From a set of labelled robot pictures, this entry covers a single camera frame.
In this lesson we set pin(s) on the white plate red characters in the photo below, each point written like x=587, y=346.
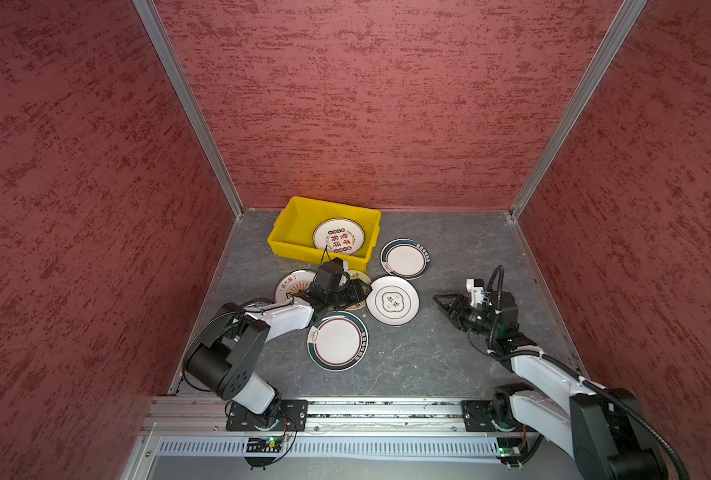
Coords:
x=339, y=235

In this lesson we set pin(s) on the cream plate small motifs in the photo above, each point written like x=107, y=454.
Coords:
x=358, y=275

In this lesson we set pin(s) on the yellow plastic bin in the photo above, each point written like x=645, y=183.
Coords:
x=292, y=235

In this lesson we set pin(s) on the left controller board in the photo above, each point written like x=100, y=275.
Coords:
x=264, y=446

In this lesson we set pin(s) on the left aluminium corner post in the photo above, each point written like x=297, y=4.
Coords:
x=156, y=31

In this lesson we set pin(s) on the white plate green rim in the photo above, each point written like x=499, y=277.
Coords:
x=338, y=342
x=405, y=258

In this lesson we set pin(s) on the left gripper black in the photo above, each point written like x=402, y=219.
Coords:
x=357, y=288

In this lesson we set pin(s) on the aluminium corner post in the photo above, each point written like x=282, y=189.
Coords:
x=156, y=31
x=616, y=34

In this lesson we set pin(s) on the white plate green rim far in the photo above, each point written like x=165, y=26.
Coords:
x=405, y=258

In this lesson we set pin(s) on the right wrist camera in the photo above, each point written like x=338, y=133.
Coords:
x=477, y=292

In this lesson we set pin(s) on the white plate orange sunburst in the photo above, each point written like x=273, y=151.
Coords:
x=292, y=283

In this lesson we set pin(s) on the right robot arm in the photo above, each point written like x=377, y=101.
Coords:
x=602, y=430

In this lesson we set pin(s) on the controller board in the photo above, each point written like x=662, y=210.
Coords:
x=510, y=451
x=264, y=446

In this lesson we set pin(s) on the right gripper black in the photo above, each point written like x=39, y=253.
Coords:
x=453, y=305

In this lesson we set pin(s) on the right aluminium corner post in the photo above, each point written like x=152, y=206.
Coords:
x=616, y=34

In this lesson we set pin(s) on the white plate green quatrefoil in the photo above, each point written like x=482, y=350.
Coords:
x=393, y=301

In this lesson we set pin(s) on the aluminium front rail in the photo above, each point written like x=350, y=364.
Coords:
x=327, y=416

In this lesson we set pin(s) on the right controller board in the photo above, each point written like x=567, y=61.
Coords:
x=510, y=451

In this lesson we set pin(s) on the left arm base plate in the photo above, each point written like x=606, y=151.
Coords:
x=282, y=414

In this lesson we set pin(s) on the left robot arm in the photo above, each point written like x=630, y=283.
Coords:
x=224, y=355

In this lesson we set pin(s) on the teal patterned small plate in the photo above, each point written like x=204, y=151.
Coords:
x=257, y=303

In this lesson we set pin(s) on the white plate green rim near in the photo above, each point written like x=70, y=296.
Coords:
x=338, y=342

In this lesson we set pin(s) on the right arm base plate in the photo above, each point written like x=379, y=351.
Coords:
x=485, y=416

